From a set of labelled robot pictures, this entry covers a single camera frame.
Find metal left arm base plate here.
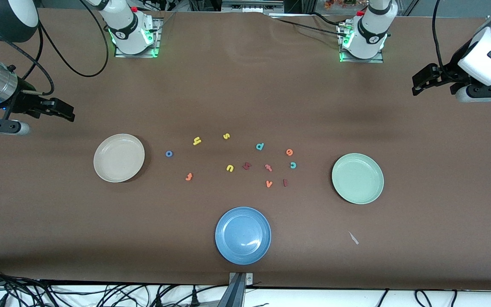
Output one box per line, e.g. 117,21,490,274
338,21,384,64

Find grey power strip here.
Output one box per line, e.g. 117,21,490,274
221,0,284,12

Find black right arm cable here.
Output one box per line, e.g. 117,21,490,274
0,0,110,96

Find beige brown plate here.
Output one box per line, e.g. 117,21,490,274
93,133,145,183

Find silver metal bracket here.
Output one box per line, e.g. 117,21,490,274
229,272,254,285

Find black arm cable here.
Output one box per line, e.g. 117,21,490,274
431,0,491,73
0,0,110,96

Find green plate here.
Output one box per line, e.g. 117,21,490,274
332,153,384,205

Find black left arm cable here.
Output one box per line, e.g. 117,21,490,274
431,0,491,73

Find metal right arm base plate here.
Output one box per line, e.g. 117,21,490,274
113,17,161,58

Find blue plate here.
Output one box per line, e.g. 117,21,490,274
215,207,271,265

